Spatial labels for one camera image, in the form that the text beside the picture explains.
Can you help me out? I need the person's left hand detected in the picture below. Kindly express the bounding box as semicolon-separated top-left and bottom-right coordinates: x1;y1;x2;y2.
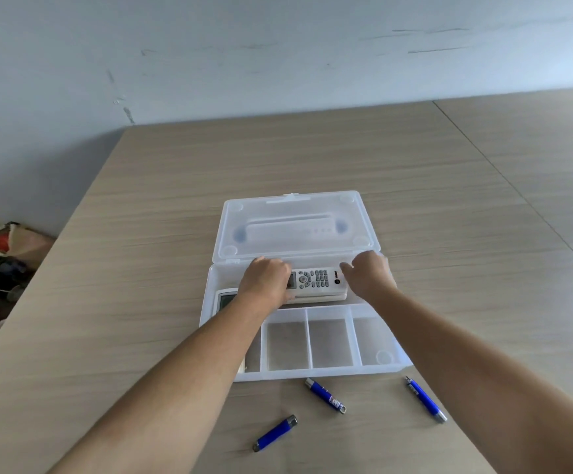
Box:
236;256;294;309

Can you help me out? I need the person's right forearm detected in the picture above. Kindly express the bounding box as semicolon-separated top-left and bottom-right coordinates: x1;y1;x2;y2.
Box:
364;286;573;474

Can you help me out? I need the white remote control with display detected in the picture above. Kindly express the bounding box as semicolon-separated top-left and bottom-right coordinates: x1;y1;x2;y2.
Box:
215;288;247;375

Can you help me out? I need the blue pen light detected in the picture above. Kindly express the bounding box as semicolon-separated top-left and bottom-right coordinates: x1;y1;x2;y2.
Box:
304;378;347;414
253;415;298;453
404;376;448;423

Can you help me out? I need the person's right hand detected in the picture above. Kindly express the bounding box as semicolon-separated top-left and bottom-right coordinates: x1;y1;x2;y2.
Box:
340;250;398;302

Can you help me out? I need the person's left forearm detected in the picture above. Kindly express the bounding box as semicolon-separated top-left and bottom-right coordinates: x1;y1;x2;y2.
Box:
47;290;283;474

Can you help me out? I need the clear plastic storage box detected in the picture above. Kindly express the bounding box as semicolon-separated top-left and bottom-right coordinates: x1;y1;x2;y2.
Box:
198;191;414;383

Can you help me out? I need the white remote control with buttons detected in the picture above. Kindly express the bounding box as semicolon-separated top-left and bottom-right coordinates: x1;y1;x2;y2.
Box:
284;266;349;302

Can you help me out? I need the pile of bags and clutter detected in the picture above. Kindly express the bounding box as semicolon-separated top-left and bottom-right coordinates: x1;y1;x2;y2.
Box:
0;219;56;336

